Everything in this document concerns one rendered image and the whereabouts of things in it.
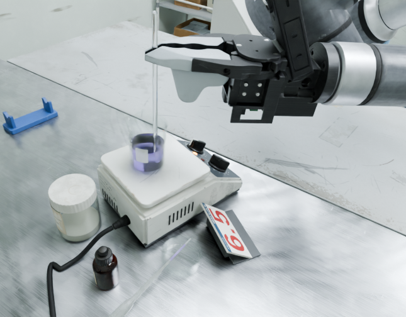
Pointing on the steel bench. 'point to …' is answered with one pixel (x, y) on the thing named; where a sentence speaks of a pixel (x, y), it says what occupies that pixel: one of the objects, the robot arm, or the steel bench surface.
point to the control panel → (209, 165)
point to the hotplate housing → (189, 212)
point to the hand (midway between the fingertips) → (157, 48)
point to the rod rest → (13, 126)
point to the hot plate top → (122, 166)
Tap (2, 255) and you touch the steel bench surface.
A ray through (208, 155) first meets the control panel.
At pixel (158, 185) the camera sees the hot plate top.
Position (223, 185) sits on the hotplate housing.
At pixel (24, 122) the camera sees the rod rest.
